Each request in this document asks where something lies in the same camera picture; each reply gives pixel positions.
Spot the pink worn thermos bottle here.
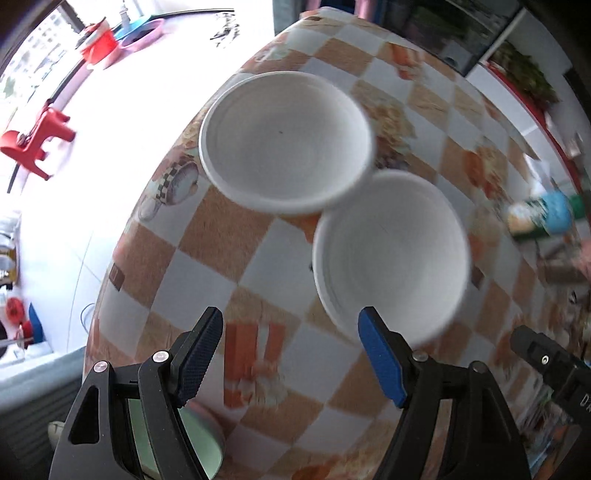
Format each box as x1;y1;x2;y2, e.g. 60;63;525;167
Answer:
538;249;591;288

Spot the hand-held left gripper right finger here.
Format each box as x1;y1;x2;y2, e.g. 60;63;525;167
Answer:
358;306;532;480

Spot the red plastic stool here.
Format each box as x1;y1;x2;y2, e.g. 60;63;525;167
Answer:
0;105;77;182

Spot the green leafy plant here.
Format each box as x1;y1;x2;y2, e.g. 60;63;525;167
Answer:
489;41;560;105

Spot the glass door cabinet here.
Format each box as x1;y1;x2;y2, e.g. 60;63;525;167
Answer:
406;0;528;77

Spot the red plastic bucket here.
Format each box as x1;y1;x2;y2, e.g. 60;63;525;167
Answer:
76;21;122;71

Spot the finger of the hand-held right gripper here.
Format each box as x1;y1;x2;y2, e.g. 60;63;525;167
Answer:
510;325;579;389

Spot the purple plastic basin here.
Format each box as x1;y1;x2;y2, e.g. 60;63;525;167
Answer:
121;17;166;49

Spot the light green plastic plate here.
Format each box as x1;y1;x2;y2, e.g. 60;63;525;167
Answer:
127;397;226;468

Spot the blue plastic basin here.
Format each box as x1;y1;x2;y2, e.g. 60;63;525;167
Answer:
113;14;153;40

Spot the green capped drink bottle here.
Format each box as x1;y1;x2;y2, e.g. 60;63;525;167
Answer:
507;191;574;241

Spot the white counter with red top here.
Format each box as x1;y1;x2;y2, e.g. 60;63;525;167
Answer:
466;60;591;186

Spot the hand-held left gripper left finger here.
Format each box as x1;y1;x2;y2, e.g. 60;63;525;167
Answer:
48;307;225;480

